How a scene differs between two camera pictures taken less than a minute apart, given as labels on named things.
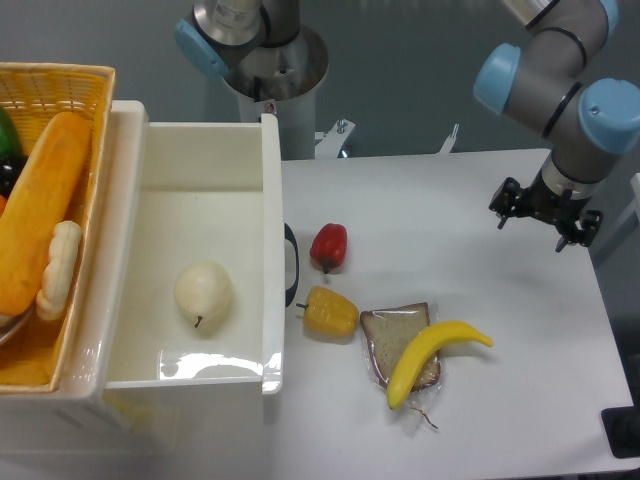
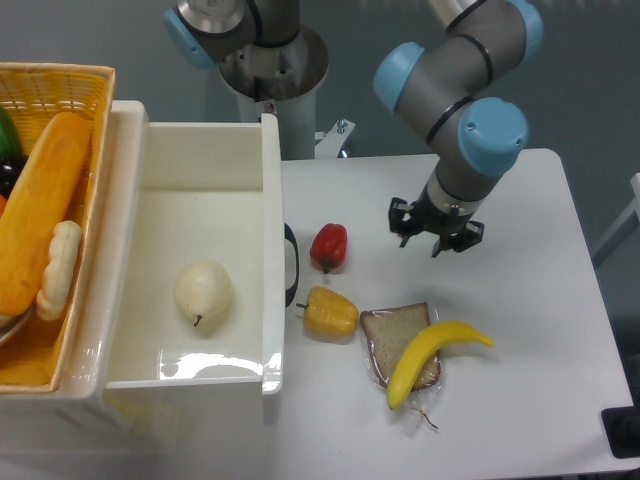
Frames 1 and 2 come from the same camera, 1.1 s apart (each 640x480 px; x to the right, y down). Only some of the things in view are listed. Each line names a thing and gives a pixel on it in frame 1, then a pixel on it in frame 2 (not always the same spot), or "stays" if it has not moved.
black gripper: x=577 y=225 to x=425 y=215
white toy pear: x=203 y=292 stays
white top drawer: x=196 y=263 stays
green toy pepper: x=9 y=143 stays
